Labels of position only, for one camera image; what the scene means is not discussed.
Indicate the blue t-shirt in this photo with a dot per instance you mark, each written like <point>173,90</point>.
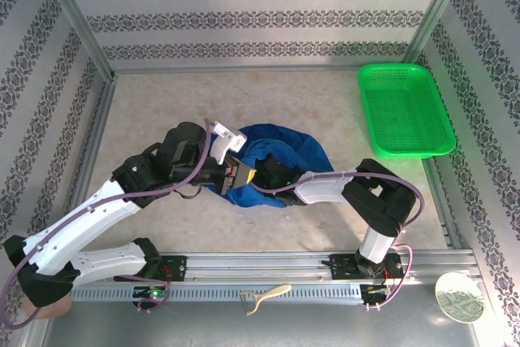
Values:
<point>308,152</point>

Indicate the green plastic mesh basket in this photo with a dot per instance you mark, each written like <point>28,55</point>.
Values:
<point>406,115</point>

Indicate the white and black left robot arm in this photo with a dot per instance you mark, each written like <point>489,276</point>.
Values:
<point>81,217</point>

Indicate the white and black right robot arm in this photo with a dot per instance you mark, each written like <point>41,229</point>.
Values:
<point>382,200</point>

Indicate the cream plastic peeler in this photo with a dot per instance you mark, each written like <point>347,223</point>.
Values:
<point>276,291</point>

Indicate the small circuit board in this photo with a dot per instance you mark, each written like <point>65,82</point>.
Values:
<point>152,293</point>
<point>375,292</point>

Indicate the pink translucent cup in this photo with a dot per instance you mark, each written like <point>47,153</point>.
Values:
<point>57,311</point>

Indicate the round green patterned plate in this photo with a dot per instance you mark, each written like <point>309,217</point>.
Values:
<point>459,298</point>

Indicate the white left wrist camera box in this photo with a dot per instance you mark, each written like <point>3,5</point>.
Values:
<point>225,140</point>

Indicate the aluminium mounting rail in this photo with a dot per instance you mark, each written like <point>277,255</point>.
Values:
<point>252,265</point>

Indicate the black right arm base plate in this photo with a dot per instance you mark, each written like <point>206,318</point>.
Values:
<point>341,267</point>

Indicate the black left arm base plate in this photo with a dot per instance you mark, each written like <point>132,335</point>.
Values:
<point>176,267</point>

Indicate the aluminium frame post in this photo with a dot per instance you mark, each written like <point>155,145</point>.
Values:
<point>432,18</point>
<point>78,18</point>

